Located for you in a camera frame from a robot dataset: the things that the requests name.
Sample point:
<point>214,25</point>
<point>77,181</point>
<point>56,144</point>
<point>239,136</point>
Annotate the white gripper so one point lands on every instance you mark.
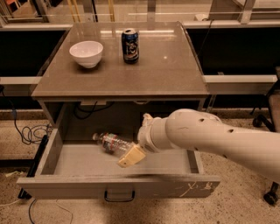
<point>145,136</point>

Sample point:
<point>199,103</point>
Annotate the clear plastic water bottle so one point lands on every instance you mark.
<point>112,144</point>

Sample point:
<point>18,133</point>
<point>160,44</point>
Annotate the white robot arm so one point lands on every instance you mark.
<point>192,130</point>

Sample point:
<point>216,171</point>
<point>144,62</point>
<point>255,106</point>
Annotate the grey cabinet with counter top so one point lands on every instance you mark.
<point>166,69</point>

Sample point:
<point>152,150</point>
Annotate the open grey top drawer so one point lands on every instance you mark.
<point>74,166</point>

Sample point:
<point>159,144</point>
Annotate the white ceramic bowl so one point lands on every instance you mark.
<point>87,53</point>

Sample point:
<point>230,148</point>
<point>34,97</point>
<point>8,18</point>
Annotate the dark blue soda can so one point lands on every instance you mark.
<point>130,49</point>

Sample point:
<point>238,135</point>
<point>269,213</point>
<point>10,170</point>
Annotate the black office chair base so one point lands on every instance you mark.
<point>272,148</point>

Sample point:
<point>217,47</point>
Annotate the black drawer handle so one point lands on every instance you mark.
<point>119,197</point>

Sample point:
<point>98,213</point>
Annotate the black drawer slide rail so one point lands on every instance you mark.
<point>23,194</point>

